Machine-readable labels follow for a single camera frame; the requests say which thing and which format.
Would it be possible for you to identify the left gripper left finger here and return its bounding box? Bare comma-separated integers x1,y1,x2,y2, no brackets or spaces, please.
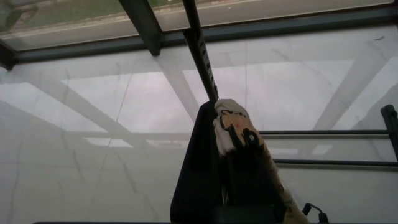
170,100,224,223

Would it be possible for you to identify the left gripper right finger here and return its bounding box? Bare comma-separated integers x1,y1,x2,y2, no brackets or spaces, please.
223,148,286,223

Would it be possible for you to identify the cream printed garment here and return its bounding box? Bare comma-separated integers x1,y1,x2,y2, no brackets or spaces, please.
212,98,310,224

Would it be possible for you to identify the black clothes rack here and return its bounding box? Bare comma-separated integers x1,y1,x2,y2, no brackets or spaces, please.
181,0,398,169

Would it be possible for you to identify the window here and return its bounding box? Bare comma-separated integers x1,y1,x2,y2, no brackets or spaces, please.
0,0,398,72

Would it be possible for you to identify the black cable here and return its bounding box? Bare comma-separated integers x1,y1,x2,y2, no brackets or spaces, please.
301,202,330,223

